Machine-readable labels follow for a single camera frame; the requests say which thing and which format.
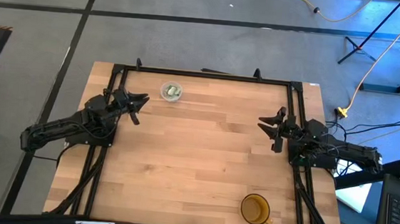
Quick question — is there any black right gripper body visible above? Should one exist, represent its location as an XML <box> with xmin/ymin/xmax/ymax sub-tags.
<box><xmin>271</xmin><ymin>105</ymin><xmax>307</xmax><ymax>156</ymax></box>

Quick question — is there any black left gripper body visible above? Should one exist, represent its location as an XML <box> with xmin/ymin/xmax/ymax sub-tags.
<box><xmin>108</xmin><ymin>85</ymin><xmax>145</xmax><ymax>127</ymax></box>

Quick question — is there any amber glass mug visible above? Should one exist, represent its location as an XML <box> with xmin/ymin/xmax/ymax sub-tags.
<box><xmin>238</xmin><ymin>192</ymin><xmax>276</xmax><ymax>224</ymax></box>

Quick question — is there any white box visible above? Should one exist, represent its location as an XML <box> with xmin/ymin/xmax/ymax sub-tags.
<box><xmin>331</xmin><ymin>160</ymin><xmax>375</xmax><ymax>215</ymax></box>

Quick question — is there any black metal bar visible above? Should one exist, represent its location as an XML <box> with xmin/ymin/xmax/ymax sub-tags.
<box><xmin>334</xmin><ymin>154</ymin><xmax>400</xmax><ymax>195</ymax></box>

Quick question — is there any black tripod stand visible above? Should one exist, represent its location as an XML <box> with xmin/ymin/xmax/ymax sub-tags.
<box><xmin>335</xmin><ymin>0</ymin><xmax>400</xmax><ymax>95</ymax></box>

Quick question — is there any yellow extension cord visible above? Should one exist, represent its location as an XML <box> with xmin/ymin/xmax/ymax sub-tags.
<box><xmin>276</xmin><ymin>0</ymin><xmax>376</xmax><ymax>26</ymax></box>
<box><xmin>334</xmin><ymin>0</ymin><xmax>400</xmax><ymax>124</ymax></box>

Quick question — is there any black aluminium table frame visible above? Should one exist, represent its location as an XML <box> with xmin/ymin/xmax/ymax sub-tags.
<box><xmin>47</xmin><ymin>51</ymin><xmax>357</xmax><ymax>224</ymax></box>

